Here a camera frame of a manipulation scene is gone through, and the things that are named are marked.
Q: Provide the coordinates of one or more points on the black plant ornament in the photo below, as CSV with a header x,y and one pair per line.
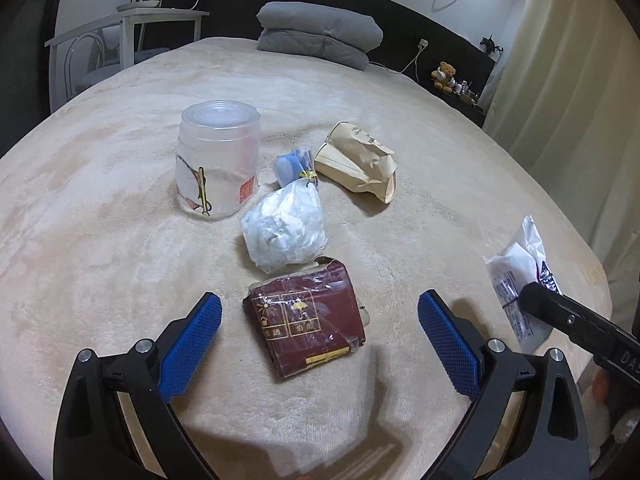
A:
x,y
489,47

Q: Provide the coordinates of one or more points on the white side table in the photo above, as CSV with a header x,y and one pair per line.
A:
x,y
126,22

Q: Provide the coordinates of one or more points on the grey pillow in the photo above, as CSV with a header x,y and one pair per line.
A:
x,y
291,41
349,27

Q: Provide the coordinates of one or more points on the brown paper cup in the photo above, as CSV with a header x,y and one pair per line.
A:
x,y
354,159

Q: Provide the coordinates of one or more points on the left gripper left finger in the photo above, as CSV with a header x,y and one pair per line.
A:
x,y
92,439

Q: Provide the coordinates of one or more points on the black headboard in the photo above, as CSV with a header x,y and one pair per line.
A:
x,y
402,29

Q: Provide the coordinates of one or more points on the clear plastic lidded container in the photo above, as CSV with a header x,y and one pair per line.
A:
x,y
217,157

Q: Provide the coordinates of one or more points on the metal frame chair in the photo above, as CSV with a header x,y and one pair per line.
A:
x,y
90,59

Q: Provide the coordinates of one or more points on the dark red snack box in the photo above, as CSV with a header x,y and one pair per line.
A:
x,y
307,318

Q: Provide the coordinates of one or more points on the white plastic bag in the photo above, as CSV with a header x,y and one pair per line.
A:
x,y
285,227

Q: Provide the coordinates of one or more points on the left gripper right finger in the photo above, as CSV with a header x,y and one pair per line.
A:
x,y
549,437

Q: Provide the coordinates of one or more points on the brown teddy bear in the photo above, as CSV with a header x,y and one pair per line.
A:
x,y
443,77

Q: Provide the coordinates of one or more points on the white printed plastic wrapper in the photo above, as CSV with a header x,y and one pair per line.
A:
x,y
522,262

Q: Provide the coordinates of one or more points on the cream curtain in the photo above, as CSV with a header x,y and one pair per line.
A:
x,y
567,110

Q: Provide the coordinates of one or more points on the upper grey pillow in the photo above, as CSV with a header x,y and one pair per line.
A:
x,y
349,27

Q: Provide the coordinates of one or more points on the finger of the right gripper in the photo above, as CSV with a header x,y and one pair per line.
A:
x,y
582,325

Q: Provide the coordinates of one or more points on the small blue white wrapper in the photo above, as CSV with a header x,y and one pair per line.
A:
x,y
294,165

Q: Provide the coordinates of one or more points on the lower grey pillow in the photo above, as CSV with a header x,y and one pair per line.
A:
x,y
291,41

